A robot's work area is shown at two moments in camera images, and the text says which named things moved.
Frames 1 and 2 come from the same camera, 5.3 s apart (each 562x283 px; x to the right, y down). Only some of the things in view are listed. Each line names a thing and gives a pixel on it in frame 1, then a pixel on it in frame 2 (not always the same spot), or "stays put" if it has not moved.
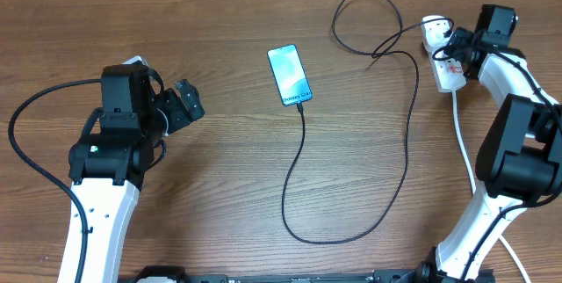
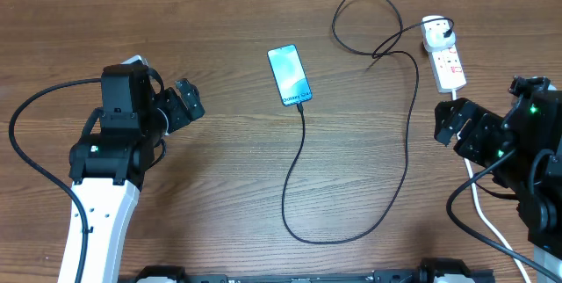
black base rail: (428, 272) stays put
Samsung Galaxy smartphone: (289, 75) stays put
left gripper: (180, 115) stays put
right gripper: (457, 46) -> (478, 126)
